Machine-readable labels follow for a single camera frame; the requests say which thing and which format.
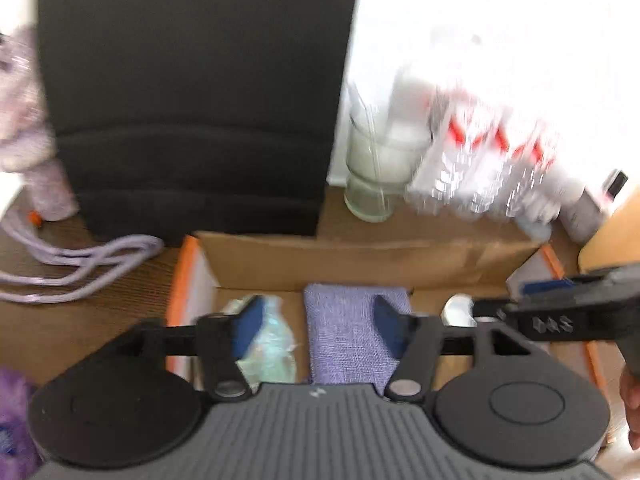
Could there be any iridescent green plastic bag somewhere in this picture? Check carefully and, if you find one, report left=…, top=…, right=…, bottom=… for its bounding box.
left=216, top=295, right=296, bottom=394

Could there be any purple woven cloth pouch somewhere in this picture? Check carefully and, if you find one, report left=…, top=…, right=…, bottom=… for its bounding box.
left=304, top=284, right=411, bottom=392

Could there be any person's right hand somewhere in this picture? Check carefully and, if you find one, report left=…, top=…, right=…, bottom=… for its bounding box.
left=620, top=366, right=640, bottom=451

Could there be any red cardboard box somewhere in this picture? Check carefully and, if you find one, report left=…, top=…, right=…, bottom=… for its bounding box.
left=164, top=231, right=609, bottom=401

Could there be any yellow thermos jug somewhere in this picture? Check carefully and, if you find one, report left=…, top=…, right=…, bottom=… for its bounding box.
left=578, top=190, right=640, bottom=272

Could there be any right water bottle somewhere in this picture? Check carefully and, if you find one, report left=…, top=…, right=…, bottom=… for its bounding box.
left=497, top=134, right=553, bottom=220

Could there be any water bottle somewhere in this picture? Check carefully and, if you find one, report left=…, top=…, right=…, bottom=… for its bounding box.
left=497, top=134, right=553, bottom=220
left=387, top=74, right=464, bottom=216
left=451, top=115, right=510, bottom=221

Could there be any white astronaut speaker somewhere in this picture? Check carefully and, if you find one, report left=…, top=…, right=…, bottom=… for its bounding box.
left=519, top=164, right=606, bottom=246

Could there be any left water bottle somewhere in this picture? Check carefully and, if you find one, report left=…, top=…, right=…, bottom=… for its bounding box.
left=387, top=74, right=464, bottom=216

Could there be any middle water bottle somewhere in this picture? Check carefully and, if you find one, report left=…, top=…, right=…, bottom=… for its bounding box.
left=451, top=115, right=510, bottom=221

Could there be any glass cup with straw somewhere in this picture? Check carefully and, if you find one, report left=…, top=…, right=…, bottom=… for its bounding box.
left=344, top=77, right=436, bottom=223

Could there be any purple tissue pack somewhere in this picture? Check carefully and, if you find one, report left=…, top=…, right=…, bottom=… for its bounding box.
left=0, top=367, right=42, bottom=480

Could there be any black paper shopping bag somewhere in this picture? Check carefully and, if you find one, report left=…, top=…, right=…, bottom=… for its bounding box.
left=37, top=0, right=356, bottom=244

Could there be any purple textured vase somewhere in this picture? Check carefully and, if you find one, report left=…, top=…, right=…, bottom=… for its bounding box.
left=1, top=25, right=78, bottom=221

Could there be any purple rope cord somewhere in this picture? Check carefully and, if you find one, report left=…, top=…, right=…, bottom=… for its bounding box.
left=0, top=208, right=165, bottom=305

